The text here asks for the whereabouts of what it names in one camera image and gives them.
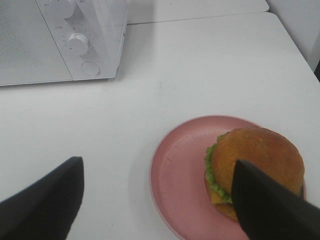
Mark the toy burger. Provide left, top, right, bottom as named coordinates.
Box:
left=204, top=127, right=305, bottom=221

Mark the pink round plate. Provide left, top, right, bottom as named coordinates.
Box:
left=149, top=115, right=256, bottom=240

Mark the white microwave oven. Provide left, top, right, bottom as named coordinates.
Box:
left=0, top=0, right=129, bottom=87

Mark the white microwave door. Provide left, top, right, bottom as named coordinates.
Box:
left=0, top=0, right=72, bottom=86

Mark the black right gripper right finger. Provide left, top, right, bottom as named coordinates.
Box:
left=231, top=160, right=320, bottom=240

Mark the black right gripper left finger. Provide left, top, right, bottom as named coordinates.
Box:
left=0, top=156, right=85, bottom=240

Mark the white round door button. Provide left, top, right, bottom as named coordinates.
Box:
left=81, top=61, right=100, bottom=76

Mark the white microwave knob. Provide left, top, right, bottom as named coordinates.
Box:
left=67, top=33, right=90, bottom=56
left=50, top=0, right=76, bottom=19

